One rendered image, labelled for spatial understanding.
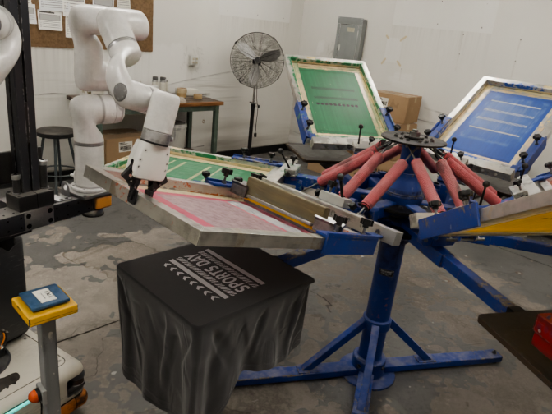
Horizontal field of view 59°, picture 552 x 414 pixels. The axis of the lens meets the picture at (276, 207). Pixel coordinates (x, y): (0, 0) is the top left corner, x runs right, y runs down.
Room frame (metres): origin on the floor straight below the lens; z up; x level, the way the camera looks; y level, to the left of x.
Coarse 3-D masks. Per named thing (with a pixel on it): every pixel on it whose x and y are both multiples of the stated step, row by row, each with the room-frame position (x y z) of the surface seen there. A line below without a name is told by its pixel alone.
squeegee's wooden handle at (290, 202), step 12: (252, 180) 1.76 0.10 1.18; (252, 192) 1.74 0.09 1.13; (264, 192) 1.70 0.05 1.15; (276, 192) 1.67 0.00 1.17; (288, 192) 1.64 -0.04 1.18; (276, 204) 1.65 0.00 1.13; (288, 204) 1.62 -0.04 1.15; (300, 204) 1.59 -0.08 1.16; (312, 204) 1.56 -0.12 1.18; (300, 216) 1.57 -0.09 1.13; (312, 216) 1.54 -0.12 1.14; (324, 216) 1.52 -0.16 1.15
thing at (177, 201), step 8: (144, 192) 1.42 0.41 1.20; (160, 192) 1.50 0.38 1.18; (160, 200) 1.37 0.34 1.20; (168, 200) 1.41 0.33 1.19; (176, 200) 1.44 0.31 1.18; (184, 200) 1.48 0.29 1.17; (192, 200) 1.51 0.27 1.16; (200, 200) 1.56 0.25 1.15; (208, 200) 1.59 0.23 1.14; (216, 200) 1.64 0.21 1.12; (224, 200) 1.69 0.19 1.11; (232, 200) 1.74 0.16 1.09; (176, 208) 1.34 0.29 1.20; (184, 208) 1.37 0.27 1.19; (192, 208) 1.40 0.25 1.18; (200, 208) 1.43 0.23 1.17; (208, 208) 1.47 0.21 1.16; (216, 208) 1.51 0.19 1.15; (224, 208) 1.55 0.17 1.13; (232, 208) 1.59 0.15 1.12; (240, 208) 1.63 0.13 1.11; (256, 208) 1.73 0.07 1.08; (256, 216) 1.57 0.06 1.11; (272, 216) 1.65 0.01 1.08
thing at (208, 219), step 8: (192, 216) 1.29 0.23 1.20; (200, 216) 1.32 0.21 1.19; (208, 216) 1.35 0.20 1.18; (216, 216) 1.38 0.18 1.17; (224, 216) 1.42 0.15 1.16; (232, 216) 1.45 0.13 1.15; (240, 216) 1.49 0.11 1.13; (248, 216) 1.53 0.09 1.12; (208, 224) 1.25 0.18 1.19; (216, 224) 1.27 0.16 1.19; (224, 224) 1.30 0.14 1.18; (232, 224) 1.33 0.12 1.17; (240, 224) 1.36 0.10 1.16; (248, 224) 1.40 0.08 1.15; (256, 224) 1.43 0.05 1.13; (264, 224) 1.47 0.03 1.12; (272, 224) 1.50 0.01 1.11; (288, 224) 1.59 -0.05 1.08; (304, 232) 1.52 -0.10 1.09
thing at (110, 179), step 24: (96, 168) 1.40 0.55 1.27; (120, 192) 1.27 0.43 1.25; (216, 192) 1.75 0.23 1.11; (168, 216) 1.11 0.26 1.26; (192, 240) 1.03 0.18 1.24; (216, 240) 1.06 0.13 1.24; (240, 240) 1.11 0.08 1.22; (264, 240) 1.18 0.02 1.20; (288, 240) 1.24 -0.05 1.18; (312, 240) 1.32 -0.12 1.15
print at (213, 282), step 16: (192, 256) 1.53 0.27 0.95; (208, 256) 1.54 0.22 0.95; (176, 272) 1.40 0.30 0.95; (192, 272) 1.42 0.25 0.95; (208, 272) 1.43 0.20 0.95; (224, 272) 1.44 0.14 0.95; (240, 272) 1.45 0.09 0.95; (208, 288) 1.32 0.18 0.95; (224, 288) 1.33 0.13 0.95; (240, 288) 1.35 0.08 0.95
